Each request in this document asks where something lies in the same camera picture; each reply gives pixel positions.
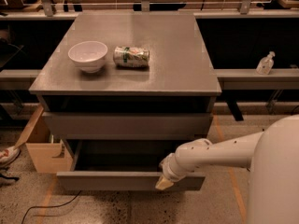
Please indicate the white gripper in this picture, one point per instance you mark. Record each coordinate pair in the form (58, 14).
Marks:
(170, 171)

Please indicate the grey drawer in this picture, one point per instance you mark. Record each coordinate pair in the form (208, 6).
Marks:
(128, 126)
(115, 165)

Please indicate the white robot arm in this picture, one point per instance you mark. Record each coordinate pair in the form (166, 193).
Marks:
(272, 157)

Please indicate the grey drawer cabinet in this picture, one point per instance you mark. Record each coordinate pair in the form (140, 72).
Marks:
(179, 79)

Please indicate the grey top drawer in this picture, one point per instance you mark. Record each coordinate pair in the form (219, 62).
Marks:
(128, 126)

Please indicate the open cardboard box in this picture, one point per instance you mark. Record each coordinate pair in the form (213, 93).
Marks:
(48, 155)

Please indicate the crushed green drink can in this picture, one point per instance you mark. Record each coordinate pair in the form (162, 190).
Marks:
(132, 57)

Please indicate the white bowl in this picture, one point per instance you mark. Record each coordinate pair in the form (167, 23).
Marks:
(88, 56)

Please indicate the white sneaker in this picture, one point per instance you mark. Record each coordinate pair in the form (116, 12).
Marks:
(8, 155)

